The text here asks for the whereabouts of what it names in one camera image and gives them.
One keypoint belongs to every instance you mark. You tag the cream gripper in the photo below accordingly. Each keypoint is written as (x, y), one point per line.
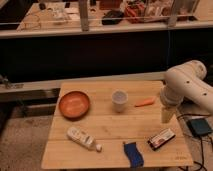
(167, 114)

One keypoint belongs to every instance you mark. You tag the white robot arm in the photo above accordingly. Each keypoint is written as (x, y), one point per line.
(185, 81)

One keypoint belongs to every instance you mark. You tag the orange ceramic bowl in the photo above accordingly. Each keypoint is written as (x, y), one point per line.
(74, 104)

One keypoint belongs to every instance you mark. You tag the orange carrot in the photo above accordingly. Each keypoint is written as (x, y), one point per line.
(145, 102)

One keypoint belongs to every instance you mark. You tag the dark snack box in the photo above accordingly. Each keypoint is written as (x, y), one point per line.
(161, 138)

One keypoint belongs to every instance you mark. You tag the black power adapter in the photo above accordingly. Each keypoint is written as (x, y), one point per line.
(199, 127)

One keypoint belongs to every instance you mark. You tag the white plastic cup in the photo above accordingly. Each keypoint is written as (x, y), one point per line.
(119, 100)

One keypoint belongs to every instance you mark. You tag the white plastic bottle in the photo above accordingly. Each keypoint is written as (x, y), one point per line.
(83, 139)

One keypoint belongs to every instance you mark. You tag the red object on shelf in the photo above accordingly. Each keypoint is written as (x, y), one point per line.
(134, 13)

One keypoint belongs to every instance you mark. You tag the black bag on shelf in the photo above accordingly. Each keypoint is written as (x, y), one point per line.
(112, 17)

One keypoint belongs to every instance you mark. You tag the wooden shelf board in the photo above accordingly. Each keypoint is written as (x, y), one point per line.
(38, 18)

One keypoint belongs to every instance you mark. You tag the metal shelf post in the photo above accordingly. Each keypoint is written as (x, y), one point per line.
(83, 15)

